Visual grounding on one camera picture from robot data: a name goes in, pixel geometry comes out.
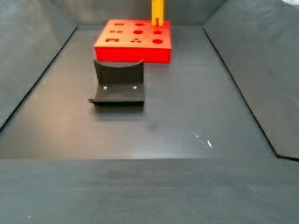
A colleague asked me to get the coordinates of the black curved holder stand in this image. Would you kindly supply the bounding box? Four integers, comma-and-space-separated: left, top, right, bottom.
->
88, 60, 145, 105

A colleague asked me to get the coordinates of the yellow two-prong peg object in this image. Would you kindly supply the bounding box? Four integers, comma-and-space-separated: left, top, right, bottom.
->
151, 0, 164, 26

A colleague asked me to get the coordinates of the red shape-sorter block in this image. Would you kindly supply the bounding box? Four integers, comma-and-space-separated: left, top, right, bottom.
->
93, 19, 172, 63

